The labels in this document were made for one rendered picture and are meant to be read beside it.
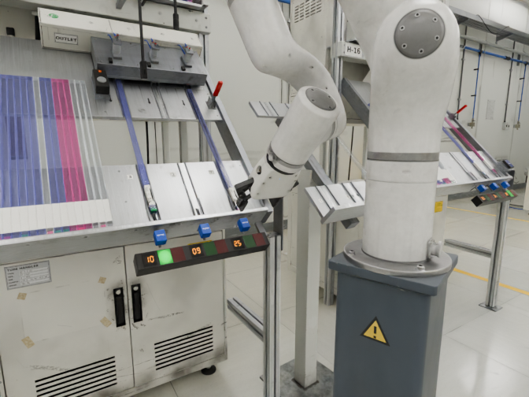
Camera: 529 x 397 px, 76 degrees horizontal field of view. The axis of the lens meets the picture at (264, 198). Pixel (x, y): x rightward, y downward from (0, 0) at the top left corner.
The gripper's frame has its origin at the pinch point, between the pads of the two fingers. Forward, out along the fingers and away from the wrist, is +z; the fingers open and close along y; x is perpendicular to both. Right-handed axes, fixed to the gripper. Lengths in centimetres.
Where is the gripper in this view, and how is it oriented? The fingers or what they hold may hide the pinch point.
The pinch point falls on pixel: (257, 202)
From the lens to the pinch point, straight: 82.5
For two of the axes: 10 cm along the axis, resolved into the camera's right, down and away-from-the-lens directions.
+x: -3.7, -8.0, 4.7
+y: 8.5, -0.9, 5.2
